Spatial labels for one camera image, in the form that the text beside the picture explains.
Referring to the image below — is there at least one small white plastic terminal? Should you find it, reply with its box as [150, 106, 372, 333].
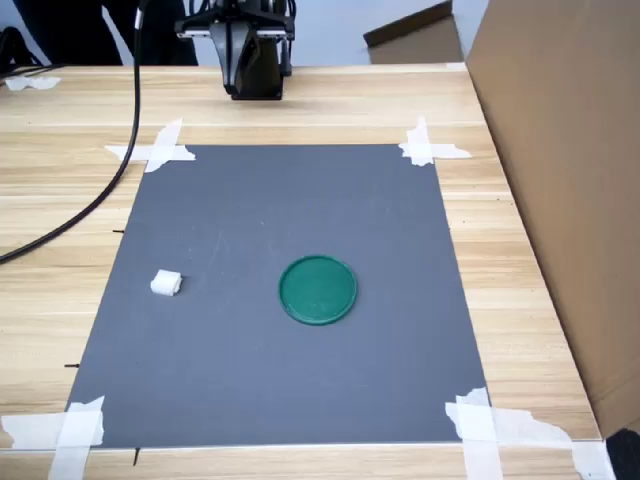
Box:
[149, 268, 183, 298]

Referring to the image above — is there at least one round green lid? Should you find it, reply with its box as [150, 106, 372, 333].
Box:
[277, 254, 359, 328]

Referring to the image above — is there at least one white tape cross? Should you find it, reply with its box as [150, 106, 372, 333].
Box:
[0, 395, 106, 480]
[398, 116, 474, 168]
[444, 387, 574, 480]
[103, 118, 197, 175]

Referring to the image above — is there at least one person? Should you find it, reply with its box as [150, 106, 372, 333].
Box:
[12, 0, 200, 67]

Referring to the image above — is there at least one small brown cardboard box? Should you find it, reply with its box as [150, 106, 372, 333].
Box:
[362, 0, 466, 65]

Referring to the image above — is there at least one dark grey mat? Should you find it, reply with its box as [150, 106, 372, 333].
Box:
[64, 143, 492, 449]

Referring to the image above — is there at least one crumpled white tape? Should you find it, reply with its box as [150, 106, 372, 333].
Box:
[3, 74, 62, 92]

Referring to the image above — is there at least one large brown cardboard box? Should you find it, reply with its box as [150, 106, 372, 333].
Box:
[464, 0, 640, 441]

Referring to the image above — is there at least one short white tape piece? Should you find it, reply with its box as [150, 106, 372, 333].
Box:
[571, 441, 617, 480]

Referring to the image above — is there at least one black object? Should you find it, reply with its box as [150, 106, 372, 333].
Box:
[605, 427, 640, 480]

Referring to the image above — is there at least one thick black camera cable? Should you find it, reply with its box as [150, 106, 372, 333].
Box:
[0, 0, 152, 265]

